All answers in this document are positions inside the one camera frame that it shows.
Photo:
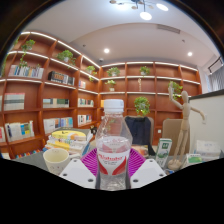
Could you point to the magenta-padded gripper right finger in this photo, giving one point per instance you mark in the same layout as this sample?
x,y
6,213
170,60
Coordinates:
x,y
148,171

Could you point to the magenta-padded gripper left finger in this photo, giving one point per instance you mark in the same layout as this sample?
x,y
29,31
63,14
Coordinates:
x,y
76,171

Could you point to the clear plastic water bottle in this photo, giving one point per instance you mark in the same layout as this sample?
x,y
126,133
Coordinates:
x,y
114,146

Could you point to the dark box with orange print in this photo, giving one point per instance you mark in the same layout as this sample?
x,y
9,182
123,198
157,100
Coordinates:
x,y
141,150

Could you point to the white ceramic cup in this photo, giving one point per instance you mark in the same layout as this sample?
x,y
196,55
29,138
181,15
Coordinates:
x,y
55,161

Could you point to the small green white carton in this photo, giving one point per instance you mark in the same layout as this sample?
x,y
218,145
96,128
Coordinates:
x,y
163,152

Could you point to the stack of yellow-topped books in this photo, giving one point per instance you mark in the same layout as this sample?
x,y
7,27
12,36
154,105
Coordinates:
x,y
68,140

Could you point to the chair with dark jacket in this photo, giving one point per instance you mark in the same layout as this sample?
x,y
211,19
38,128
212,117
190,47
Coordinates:
x,y
140,130

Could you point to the tan upholstered chair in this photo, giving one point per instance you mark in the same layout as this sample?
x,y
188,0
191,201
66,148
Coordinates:
x,y
171,131

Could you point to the wooden artist mannequin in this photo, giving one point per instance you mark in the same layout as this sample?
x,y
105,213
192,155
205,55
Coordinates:
x,y
184,123

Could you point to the stack of white boxes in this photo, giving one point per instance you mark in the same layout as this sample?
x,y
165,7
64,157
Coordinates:
x,y
208,148

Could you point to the white partition with dark top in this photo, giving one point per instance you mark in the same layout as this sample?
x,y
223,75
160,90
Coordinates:
x,y
211,116

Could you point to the grey curtain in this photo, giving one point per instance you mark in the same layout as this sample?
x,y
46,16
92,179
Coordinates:
x,y
217,80

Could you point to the ceiling chandelier with round lamps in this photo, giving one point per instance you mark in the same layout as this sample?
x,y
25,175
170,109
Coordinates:
x,y
145,10

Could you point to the wooden wall shelf unit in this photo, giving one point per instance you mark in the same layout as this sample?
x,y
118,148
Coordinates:
x,y
33,86

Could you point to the black track light rail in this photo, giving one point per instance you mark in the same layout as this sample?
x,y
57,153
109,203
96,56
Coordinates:
x,y
216,63

